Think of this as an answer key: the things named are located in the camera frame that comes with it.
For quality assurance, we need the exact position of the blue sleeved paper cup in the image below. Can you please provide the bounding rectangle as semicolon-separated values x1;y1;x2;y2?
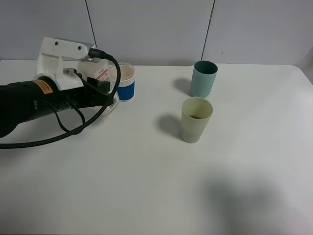
117;63;135;102

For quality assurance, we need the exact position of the clear plastic drink bottle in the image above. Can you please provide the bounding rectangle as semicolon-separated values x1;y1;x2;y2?
77;59;115;108

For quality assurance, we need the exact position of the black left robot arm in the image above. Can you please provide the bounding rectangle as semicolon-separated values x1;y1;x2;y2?
0;76;113;138

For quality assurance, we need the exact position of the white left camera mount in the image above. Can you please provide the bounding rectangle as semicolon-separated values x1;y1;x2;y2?
34;37;96;91

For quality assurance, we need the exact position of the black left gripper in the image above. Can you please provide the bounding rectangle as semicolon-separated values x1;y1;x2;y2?
31;76;113;115

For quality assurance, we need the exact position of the teal plastic cup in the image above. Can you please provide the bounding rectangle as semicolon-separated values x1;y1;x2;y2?
190;61;218;98

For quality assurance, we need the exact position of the black braided left cable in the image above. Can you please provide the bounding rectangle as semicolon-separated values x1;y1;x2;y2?
0;47;121;150

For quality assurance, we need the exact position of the pale green plastic cup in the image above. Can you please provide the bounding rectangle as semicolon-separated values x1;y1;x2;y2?
181;97;213;143

